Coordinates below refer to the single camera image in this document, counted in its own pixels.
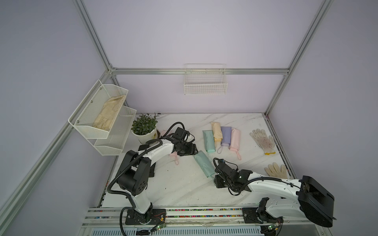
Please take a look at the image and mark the pink umbrella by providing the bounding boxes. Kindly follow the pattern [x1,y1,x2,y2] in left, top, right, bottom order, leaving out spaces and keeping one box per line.
[169,151,179,165]
[229,127,242,160]

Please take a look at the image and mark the teal umbrella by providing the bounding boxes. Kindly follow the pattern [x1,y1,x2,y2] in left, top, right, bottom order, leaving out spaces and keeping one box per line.
[202,130,216,153]
[194,151,215,178]

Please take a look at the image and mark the black umbrella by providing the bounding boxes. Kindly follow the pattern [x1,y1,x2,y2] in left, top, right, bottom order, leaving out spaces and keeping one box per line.
[149,163,156,178]

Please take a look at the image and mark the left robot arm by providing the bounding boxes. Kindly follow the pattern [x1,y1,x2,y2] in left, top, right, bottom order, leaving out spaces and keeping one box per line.
[106,122,198,236]

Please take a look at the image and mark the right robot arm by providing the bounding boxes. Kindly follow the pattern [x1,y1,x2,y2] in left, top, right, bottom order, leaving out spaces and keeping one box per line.
[213,158,335,228]

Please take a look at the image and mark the yellow umbrella in sleeve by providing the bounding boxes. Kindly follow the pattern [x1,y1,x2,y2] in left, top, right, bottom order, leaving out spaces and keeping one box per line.
[211,122,223,150]

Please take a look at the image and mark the potted green plant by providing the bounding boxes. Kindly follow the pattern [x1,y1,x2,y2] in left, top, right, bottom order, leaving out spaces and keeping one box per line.
[131,113,160,145]

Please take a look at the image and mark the purple umbrella in sleeve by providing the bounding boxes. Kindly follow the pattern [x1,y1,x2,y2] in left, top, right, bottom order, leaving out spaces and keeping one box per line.
[217,126,232,154]

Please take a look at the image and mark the cream work glove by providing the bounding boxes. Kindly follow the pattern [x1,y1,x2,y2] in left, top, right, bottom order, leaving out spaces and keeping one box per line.
[264,162,288,179]

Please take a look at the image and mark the white dotted work glove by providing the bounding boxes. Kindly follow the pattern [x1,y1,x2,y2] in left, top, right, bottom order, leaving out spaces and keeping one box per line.
[250,129,276,155]

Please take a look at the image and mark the beige gloves in shelf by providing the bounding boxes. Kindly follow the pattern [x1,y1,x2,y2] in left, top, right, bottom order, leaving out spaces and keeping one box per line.
[92,95,126,131]

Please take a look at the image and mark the white two-tier mesh shelf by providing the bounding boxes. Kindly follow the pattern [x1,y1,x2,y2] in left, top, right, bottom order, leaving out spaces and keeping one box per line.
[68,81,136,156]

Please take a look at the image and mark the white wire wall basket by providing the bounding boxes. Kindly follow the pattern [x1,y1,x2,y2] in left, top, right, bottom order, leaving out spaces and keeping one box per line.
[184,64,228,95]

